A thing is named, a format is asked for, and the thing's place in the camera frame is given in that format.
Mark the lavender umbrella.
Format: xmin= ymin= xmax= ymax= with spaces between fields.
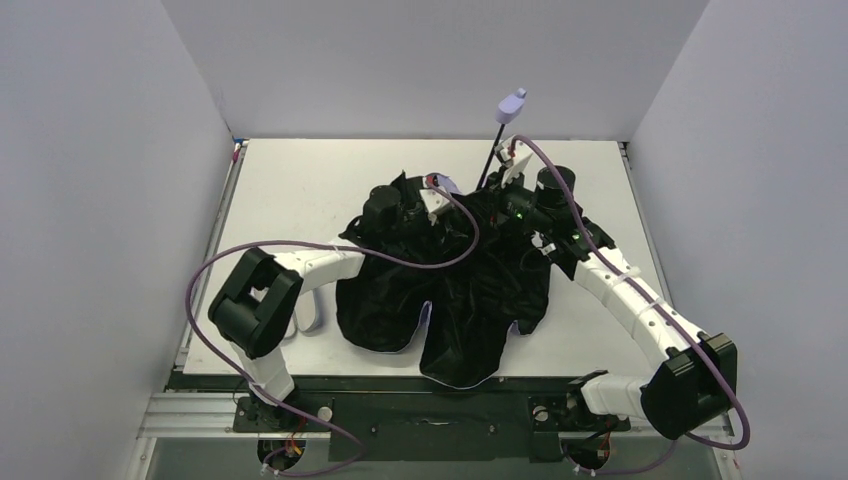
xmin=335 ymin=87 xmax=554 ymax=391

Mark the lavender umbrella case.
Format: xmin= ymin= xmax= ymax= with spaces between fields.
xmin=284 ymin=290 xmax=321 ymax=340

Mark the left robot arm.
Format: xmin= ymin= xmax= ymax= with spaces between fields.
xmin=198 ymin=240 xmax=453 ymax=421

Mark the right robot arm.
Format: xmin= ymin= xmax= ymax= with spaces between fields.
xmin=483 ymin=166 xmax=738 ymax=440

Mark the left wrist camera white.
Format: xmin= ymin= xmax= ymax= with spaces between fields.
xmin=419 ymin=173 xmax=460 ymax=226

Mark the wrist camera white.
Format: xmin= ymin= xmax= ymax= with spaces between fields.
xmin=495 ymin=135 xmax=534 ymax=188
xmin=419 ymin=173 xmax=460 ymax=226

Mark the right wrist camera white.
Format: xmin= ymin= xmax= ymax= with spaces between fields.
xmin=495 ymin=135 xmax=534 ymax=188

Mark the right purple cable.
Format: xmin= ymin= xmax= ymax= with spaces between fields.
xmin=510 ymin=135 xmax=753 ymax=478

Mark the purple cable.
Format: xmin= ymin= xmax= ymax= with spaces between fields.
xmin=510 ymin=135 xmax=753 ymax=478
xmin=185 ymin=173 xmax=481 ymax=480

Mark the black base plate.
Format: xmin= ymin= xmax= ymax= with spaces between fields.
xmin=165 ymin=374 xmax=698 ymax=464

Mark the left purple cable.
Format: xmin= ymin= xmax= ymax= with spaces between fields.
xmin=185 ymin=173 xmax=481 ymax=480

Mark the aluminium frame rail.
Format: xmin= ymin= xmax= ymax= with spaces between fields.
xmin=137 ymin=390 xmax=735 ymax=440

